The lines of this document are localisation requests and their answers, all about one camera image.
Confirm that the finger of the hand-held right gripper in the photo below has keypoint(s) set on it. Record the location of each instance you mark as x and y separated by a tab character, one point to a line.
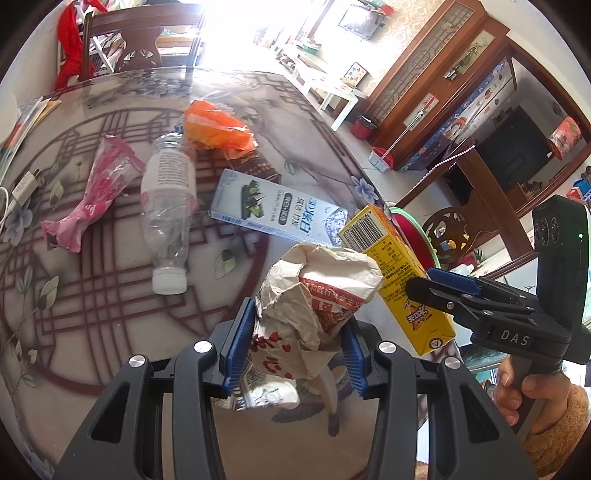
434	297
455	281

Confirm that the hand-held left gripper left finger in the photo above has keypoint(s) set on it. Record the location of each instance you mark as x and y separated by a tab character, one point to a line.
238	346

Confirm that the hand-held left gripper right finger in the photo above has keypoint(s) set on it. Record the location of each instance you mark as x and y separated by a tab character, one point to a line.
354	357

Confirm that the yellow carton box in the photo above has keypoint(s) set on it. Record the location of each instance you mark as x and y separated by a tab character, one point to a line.
392	263

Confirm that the red bin with green rim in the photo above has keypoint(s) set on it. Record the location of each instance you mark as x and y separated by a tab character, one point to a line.
415	240

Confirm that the red white paper bag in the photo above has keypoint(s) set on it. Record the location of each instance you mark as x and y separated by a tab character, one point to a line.
314	286

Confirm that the dark brown cigarette pack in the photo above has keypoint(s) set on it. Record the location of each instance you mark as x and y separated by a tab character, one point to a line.
256	166

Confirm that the orange snack wrapper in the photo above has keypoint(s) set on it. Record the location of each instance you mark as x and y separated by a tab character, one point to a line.
212	124

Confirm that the person's right forearm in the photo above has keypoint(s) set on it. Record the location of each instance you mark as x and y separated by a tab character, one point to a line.
561	445

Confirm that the person's right hand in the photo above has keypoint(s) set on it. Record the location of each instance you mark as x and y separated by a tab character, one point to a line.
547	397

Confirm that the carved wooden dining chair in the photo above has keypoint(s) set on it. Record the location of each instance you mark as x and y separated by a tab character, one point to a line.
485	203

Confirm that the floral printed tablecloth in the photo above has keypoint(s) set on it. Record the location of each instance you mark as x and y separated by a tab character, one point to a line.
115	300

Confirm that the blue white toothpaste box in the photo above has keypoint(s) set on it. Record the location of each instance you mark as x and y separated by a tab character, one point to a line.
272	207

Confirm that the red dustpan with broom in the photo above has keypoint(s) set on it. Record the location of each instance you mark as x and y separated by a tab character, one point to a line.
381	159

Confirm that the red hanging decoration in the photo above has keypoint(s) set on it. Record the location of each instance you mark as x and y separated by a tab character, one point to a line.
565	136

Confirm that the cartoon door curtain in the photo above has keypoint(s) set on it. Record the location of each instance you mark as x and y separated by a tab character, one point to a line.
461	124

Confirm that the clear plastic bottle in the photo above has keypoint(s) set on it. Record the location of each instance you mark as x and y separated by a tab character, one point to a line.
166	194

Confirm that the small red waste bin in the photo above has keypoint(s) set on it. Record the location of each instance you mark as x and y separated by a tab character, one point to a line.
364	128

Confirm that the pink plastic wrapper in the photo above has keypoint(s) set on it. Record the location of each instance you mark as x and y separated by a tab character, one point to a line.
99	189

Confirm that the white coffee table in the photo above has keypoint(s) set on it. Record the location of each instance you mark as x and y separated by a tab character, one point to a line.
332	92

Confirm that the low television cabinet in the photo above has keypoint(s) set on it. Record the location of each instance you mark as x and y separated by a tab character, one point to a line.
304	57

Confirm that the stack of books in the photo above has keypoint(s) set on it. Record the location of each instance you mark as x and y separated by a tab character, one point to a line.
27	117

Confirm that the hanging wall scroll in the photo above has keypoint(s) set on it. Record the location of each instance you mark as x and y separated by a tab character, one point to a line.
471	53

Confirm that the wall television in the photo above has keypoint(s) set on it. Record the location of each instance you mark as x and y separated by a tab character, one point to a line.
358	21

